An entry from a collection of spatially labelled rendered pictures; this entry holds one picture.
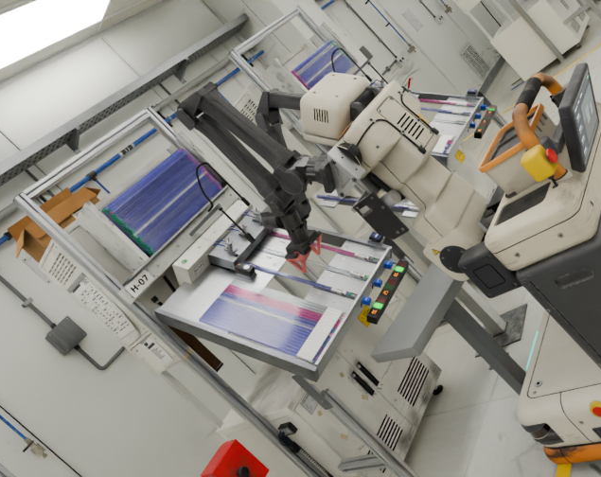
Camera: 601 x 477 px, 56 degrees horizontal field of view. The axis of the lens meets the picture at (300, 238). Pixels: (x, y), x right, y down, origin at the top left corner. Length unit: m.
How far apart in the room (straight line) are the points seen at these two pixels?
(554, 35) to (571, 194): 5.07
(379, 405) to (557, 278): 1.23
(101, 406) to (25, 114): 2.02
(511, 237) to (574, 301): 0.23
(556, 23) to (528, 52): 0.38
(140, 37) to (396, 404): 3.69
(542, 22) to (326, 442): 5.00
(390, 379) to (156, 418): 1.72
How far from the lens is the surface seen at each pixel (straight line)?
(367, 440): 2.06
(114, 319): 2.58
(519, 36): 6.48
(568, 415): 1.81
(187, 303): 2.30
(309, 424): 2.29
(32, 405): 3.63
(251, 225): 2.50
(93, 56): 4.83
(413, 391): 2.67
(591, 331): 1.60
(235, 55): 3.24
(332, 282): 2.26
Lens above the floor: 1.31
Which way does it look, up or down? 7 degrees down
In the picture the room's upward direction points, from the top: 45 degrees counter-clockwise
